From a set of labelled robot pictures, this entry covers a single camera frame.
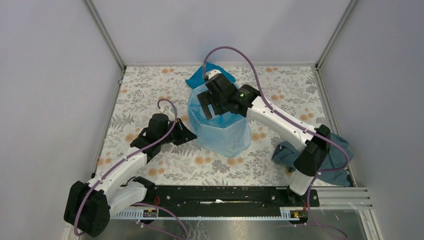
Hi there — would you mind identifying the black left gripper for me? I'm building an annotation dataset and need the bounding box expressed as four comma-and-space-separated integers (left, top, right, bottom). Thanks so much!
158, 117, 197, 146

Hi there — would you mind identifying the blue plastic trash bag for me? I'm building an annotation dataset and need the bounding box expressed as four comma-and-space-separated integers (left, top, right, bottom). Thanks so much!
187, 85, 252, 158

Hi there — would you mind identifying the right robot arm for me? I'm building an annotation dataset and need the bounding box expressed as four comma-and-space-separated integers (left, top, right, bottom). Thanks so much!
197, 69, 331, 206

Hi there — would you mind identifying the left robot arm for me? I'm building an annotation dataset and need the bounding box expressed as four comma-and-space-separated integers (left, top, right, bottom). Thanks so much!
63, 113, 197, 237

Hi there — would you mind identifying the bright blue folded cloth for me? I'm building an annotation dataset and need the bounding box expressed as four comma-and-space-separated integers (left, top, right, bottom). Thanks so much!
185, 62, 236, 89

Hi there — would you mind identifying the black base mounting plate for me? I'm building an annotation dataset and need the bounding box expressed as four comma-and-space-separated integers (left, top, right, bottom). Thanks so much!
142, 185, 320, 210

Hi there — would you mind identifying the grey-blue crumpled cloth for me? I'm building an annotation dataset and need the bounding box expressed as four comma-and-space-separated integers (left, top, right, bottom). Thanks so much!
271, 133, 354, 187

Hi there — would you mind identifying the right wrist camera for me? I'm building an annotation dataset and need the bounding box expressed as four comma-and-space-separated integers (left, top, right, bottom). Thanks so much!
203, 69, 221, 82

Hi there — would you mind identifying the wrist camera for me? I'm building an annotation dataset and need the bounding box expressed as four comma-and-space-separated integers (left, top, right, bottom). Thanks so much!
203, 69, 221, 82
159, 107, 176, 125

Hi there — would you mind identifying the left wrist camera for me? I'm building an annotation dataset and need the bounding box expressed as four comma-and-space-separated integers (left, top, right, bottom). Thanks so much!
159, 107, 176, 125

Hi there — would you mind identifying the aluminium rail front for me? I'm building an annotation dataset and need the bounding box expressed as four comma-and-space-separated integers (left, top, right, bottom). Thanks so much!
111, 204, 309, 221

